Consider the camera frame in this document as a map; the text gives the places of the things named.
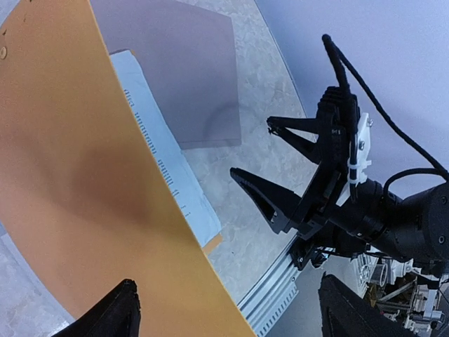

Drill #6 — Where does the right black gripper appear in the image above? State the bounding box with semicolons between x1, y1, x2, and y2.
229;86;358;240

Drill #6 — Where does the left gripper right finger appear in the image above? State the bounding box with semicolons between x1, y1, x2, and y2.
319;274;416;337

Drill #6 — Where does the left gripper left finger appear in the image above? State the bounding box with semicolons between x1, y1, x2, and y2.
55;279;141;337

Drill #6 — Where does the stack of printed papers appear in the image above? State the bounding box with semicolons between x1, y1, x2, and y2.
110;50;222;254

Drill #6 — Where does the orange file folder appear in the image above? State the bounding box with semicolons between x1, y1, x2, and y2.
1;1;253;336

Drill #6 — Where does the translucent grey plastic sheet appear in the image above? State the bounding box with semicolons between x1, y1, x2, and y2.
91;1;241;150

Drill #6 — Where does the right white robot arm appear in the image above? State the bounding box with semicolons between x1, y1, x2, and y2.
230;86;448;277

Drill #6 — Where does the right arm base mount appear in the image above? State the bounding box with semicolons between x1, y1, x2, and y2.
288;237;333;271

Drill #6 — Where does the front aluminium rail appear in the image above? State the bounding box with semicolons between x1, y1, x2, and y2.
238;246;300;336

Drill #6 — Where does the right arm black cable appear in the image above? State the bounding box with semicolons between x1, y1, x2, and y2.
321;33;449;204

